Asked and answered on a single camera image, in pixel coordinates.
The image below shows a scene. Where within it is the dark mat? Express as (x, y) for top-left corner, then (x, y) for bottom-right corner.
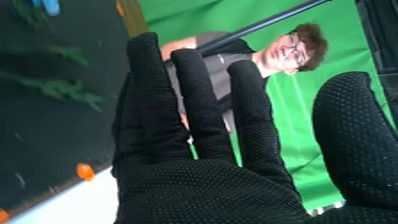
(0, 0), (132, 214)

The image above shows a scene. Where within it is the white sheet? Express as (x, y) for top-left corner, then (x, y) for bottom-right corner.
(8, 166), (121, 224)

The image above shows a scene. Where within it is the green sprig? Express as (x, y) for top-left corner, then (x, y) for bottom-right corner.
(0, 71), (105, 111)
(0, 44), (91, 66)

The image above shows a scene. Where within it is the black pole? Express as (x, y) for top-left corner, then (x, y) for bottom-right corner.
(196, 0), (334, 57)

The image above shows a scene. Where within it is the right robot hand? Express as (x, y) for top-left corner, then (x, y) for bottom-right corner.
(111, 31), (398, 224)

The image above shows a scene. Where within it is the blue flower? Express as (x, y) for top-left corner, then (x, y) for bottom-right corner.
(11, 0), (63, 29)

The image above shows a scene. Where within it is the person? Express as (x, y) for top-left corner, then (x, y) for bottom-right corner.
(159, 22), (331, 141)

